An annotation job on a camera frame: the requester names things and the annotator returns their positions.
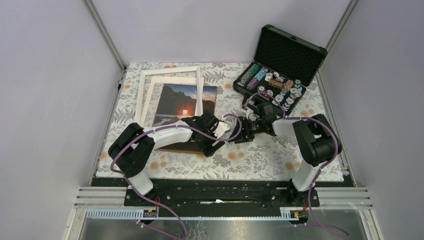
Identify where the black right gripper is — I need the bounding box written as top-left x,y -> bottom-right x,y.
227,116 -> 266,144

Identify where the sunset landscape photo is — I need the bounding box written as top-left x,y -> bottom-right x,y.
152,83 -> 198,127

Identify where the white picture frame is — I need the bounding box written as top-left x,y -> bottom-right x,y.
134,65 -> 204,127

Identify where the white photo mat border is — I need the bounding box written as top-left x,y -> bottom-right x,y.
136,75 -> 203,127

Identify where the brown frame backing board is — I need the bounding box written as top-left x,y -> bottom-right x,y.
156,145 -> 204,155

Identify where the yellow handled screwdriver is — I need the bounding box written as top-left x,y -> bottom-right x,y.
274,136 -> 286,148

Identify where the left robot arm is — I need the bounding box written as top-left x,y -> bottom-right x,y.
107,112 -> 230,206

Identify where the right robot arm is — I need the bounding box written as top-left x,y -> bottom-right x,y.
230,103 -> 343,206

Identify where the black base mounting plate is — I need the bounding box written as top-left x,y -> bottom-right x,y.
91,177 -> 354,218

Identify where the black poker chip case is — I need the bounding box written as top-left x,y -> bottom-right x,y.
233,24 -> 328,116

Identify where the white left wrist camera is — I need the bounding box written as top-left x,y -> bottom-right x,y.
213,121 -> 231,139

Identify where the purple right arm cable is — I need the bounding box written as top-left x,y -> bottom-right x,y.
242,92 -> 350,239

